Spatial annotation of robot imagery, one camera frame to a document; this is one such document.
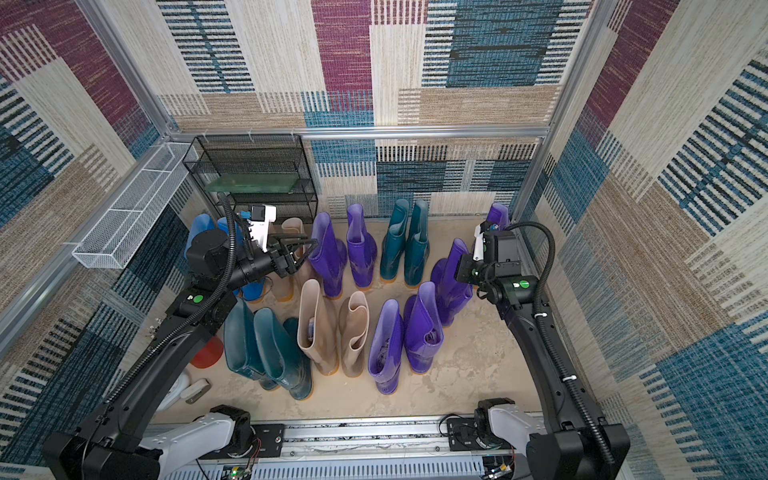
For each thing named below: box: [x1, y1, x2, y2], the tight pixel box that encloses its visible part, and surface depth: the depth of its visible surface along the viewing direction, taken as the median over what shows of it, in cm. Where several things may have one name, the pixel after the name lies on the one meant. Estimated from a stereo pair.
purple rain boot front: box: [404, 281, 444, 374], surface depth 71 cm
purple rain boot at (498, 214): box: [486, 202, 510, 231], surface depth 89 cm
